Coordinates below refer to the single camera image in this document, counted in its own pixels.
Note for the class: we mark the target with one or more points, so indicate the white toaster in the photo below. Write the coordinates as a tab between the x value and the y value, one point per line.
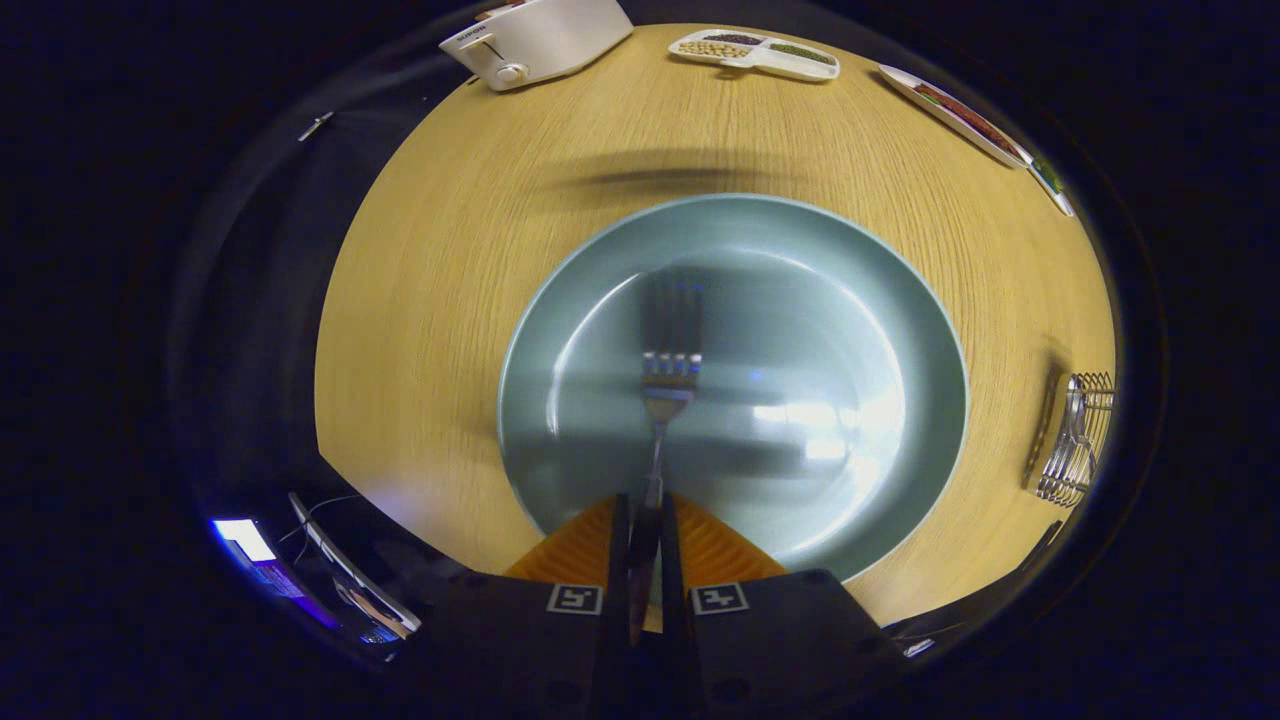
550	40

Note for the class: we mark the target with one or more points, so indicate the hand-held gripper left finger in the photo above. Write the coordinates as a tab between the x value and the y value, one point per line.
620	530

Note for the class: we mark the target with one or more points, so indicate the grey laptop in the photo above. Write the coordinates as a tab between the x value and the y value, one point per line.
360	580

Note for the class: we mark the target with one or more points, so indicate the white oval food plate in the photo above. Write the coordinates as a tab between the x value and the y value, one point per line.
935	115

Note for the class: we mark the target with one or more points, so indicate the brown steak piece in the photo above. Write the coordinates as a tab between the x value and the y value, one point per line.
965	115

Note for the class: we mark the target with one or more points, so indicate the bread slice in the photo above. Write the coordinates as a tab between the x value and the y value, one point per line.
500	11

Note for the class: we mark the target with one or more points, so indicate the glowing computer screen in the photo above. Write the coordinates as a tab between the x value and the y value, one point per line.
245	540

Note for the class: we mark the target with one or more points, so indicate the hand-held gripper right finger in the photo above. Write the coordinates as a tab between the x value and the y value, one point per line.
670	540

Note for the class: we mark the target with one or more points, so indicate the white divided dish with beans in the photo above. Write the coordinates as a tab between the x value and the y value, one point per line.
790	65

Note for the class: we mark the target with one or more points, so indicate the light green plate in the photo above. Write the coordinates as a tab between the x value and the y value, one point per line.
820	300

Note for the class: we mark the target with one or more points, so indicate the silver clip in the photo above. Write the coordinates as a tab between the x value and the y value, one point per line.
316	126

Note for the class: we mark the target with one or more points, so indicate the green drink bottle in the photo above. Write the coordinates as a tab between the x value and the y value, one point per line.
1050	175

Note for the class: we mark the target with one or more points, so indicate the small white tray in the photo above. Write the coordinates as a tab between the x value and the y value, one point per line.
1058	200

